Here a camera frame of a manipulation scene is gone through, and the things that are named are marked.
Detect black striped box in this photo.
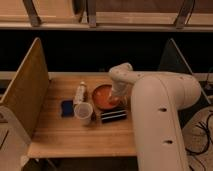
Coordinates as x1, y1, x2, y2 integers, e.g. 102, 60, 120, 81
101, 110, 127, 123

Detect orange ceramic bowl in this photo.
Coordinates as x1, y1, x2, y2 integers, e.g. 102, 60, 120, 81
92, 84, 119, 110

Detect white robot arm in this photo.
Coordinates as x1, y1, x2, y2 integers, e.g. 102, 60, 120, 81
109, 63, 201, 171

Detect black floor cables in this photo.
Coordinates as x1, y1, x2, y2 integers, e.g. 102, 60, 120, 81
185, 109, 213, 171

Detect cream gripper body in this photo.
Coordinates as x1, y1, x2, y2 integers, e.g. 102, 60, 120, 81
111, 81, 126, 98

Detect left wooden divider panel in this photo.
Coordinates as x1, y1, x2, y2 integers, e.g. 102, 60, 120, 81
0, 38, 49, 145

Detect blue sponge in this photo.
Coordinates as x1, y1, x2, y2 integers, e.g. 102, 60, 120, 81
61, 100, 74, 117

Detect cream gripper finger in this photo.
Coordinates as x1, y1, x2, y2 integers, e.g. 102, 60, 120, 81
108, 95, 115, 104

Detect clear plastic cup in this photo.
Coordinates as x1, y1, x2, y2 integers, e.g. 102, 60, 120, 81
74, 102, 94, 126

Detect small white bottle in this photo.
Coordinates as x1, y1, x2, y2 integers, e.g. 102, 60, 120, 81
73, 81, 87, 105

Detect right dark divider panel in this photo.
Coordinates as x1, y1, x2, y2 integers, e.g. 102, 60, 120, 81
158, 38, 211, 128

